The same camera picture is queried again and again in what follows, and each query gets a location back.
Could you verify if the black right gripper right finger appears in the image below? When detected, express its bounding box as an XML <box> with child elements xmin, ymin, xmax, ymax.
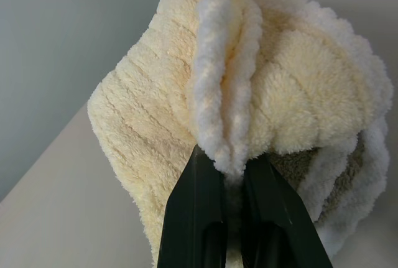
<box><xmin>242</xmin><ymin>152</ymin><xmax>334</xmax><ymax>268</ymax></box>

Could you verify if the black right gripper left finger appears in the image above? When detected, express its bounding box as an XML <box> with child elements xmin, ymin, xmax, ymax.
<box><xmin>161</xmin><ymin>144</ymin><xmax>230</xmax><ymax>268</ymax></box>

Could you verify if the yellow fluffy towel white trim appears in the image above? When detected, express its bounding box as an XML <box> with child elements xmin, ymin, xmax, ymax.
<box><xmin>86</xmin><ymin>0</ymin><xmax>394</xmax><ymax>268</ymax></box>

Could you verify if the beige fluffy towel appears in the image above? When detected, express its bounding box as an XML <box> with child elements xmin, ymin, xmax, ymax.
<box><xmin>270</xmin><ymin>118</ymin><xmax>391</xmax><ymax>268</ymax></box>

